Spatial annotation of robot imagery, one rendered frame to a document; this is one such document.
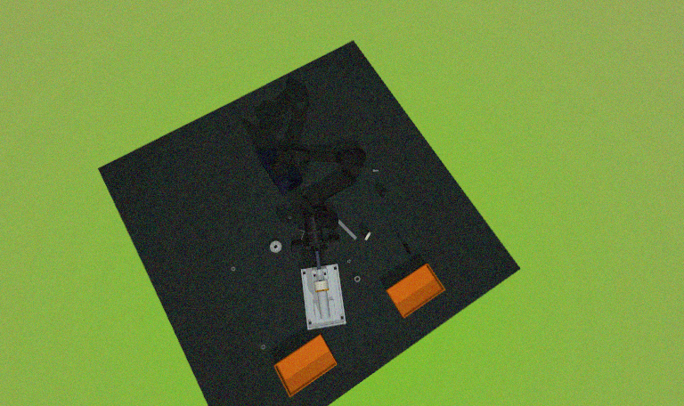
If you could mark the grey flat bar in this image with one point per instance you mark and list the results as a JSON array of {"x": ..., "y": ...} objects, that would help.
[{"x": 350, "y": 233}]

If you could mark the orange rectangular tray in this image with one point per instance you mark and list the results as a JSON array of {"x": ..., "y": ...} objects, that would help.
[
  {"x": 306, "y": 364},
  {"x": 414, "y": 290}
]

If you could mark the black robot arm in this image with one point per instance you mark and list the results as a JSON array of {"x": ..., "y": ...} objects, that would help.
[{"x": 321, "y": 216}]

